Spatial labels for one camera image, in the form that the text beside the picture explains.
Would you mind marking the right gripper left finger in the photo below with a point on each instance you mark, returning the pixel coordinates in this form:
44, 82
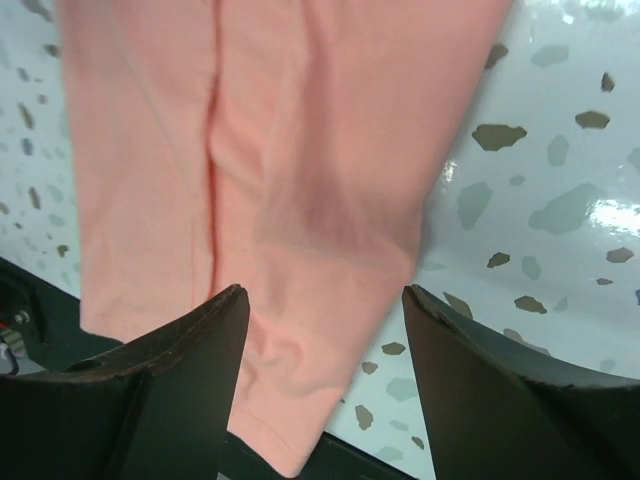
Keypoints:
154, 408

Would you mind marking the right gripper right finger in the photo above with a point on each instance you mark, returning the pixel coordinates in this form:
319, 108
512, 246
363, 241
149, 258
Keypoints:
497, 409

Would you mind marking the salmon pink t-shirt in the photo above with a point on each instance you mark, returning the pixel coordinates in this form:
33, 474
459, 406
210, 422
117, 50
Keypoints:
285, 146

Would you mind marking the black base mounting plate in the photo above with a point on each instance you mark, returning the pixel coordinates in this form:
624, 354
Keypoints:
58, 313

